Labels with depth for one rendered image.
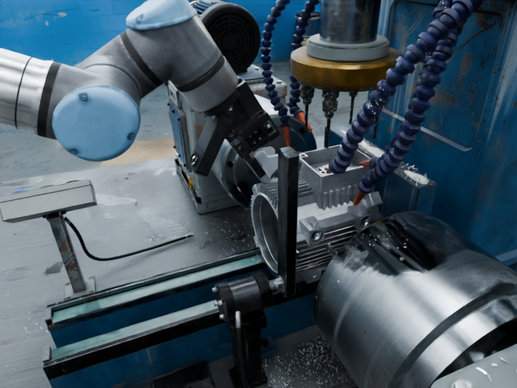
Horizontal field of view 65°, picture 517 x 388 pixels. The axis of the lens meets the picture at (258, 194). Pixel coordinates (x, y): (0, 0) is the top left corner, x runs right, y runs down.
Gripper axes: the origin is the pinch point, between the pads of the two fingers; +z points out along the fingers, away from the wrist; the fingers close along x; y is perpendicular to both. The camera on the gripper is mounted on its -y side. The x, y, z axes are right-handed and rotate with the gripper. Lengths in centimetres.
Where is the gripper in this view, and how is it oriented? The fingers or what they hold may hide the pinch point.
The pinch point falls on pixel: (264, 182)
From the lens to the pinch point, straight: 79.4
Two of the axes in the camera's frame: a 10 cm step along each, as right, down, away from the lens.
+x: -3.8, -4.7, 8.0
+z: 4.9, 6.3, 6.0
